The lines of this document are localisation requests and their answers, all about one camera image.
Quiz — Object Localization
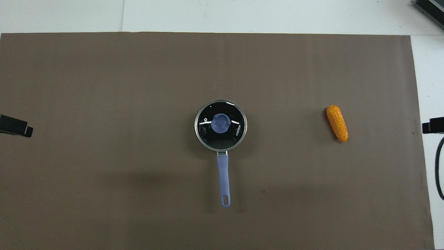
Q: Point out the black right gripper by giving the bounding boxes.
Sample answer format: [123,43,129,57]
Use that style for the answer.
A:
[422,117,444,134]

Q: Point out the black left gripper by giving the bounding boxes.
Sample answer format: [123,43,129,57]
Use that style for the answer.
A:
[0,114,34,138]

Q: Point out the yellow corn cob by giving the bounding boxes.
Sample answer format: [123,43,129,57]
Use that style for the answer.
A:
[326,105,349,143]

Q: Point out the glass lid with blue knob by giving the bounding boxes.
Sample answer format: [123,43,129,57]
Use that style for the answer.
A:
[195,100,248,152]

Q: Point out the black pot with blue handle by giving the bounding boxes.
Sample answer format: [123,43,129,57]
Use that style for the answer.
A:
[194,100,248,209]

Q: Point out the brown table mat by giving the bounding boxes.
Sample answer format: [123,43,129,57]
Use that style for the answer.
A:
[0,32,436,250]

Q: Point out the dark ribbed box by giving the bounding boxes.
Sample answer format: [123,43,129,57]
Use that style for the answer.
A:
[413,0,444,20]

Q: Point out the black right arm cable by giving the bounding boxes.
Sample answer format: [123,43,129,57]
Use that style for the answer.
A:
[435,137,444,201]

